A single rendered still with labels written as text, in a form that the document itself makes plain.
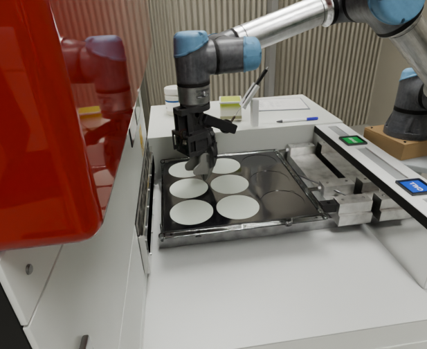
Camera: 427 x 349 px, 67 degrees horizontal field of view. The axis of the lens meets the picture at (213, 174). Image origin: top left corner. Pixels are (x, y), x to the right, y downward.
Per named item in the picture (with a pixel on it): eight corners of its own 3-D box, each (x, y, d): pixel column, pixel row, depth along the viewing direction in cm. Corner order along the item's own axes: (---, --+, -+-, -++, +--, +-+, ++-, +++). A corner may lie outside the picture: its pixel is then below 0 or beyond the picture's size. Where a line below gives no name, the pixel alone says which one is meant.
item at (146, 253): (142, 275, 65) (135, 237, 61) (150, 173, 104) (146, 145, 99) (151, 273, 65) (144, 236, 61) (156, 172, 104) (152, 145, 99)
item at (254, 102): (241, 128, 103) (241, 85, 96) (239, 124, 106) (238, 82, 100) (259, 126, 103) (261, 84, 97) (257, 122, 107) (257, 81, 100)
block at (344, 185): (323, 196, 82) (324, 185, 80) (318, 189, 85) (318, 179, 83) (353, 192, 83) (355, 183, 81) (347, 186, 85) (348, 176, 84)
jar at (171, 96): (166, 116, 116) (163, 90, 111) (166, 111, 122) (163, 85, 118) (186, 115, 117) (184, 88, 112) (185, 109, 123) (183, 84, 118)
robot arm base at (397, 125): (400, 124, 126) (406, 98, 121) (440, 136, 114) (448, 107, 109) (374, 131, 120) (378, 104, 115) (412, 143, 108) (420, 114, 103)
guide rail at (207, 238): (159, 248, 76) (158, 238, 74) (159, 243, 78) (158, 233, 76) (362, 224, 81) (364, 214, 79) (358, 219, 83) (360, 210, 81)
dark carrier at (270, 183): (163, 233, 69) (163, 231, 69) (163, 163, 99) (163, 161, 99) (319, 215, 72) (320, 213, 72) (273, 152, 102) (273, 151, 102)
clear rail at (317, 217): (158, 241, 68) (158, 235, 67) (158, 237, 69) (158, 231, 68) (329, 221, 71) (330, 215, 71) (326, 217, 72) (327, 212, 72)
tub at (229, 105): (219, 122, 109) (219, 102, 105) (219, 115, 115) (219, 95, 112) (242, 121, 108) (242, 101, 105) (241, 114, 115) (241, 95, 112)
